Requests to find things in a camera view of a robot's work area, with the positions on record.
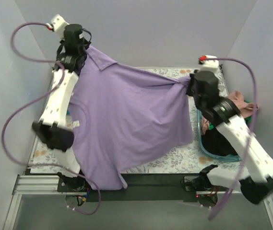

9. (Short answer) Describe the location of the green t shirt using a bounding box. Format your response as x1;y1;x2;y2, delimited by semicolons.
201;99;254;133

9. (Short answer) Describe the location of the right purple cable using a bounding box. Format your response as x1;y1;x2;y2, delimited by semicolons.
208;57;258;220

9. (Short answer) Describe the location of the pink t shirt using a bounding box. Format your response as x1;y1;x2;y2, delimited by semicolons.
201;91;254;135

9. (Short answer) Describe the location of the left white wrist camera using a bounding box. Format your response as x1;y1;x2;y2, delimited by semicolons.
46;14;69;40

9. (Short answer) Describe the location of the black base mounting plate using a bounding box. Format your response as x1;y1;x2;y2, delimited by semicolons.
57;173;220;204

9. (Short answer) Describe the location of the purple t shirt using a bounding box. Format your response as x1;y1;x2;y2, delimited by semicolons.
68;46;193;190

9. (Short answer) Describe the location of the purple cable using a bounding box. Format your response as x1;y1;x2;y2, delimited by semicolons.
1;22;102;216
208;57;258;220

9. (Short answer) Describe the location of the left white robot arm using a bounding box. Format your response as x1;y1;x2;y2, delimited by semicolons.
32;23;90;192

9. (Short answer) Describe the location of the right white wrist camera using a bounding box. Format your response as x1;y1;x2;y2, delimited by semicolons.
199;55;220;73

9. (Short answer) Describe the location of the teal plastic basket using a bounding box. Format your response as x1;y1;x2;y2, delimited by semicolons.
197;110;241;162

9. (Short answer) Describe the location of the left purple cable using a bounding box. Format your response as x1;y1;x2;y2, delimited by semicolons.
1;22;102;216

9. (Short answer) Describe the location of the floral table mat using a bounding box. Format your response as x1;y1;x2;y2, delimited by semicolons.
29;67;228;174

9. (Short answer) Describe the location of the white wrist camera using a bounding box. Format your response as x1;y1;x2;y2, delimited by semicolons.
199;55;220;73
46;14;69;40

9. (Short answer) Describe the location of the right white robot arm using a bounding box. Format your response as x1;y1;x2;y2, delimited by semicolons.
187;71;273;205

